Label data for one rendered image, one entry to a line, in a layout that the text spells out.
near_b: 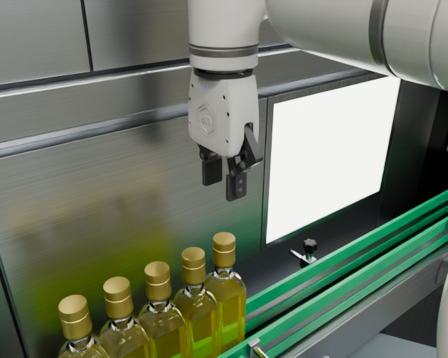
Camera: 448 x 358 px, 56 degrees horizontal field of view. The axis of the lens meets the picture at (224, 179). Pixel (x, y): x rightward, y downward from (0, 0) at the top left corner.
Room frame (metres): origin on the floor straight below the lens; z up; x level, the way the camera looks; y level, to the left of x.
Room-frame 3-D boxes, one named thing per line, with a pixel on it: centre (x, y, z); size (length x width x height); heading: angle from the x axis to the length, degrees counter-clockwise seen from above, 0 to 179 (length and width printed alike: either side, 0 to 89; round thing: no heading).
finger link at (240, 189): (0.50, -0.02, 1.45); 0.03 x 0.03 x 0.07; 37
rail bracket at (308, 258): (0.75, -0.17, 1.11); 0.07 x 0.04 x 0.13; 37
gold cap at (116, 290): (0.43, 0.14, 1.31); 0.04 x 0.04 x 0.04
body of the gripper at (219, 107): (0.53, 0.00, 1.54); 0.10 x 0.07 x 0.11; 37
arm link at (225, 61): (0.53, 0.00, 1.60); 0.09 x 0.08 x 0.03; 37
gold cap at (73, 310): (0.39, 0.19, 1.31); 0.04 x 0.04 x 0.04
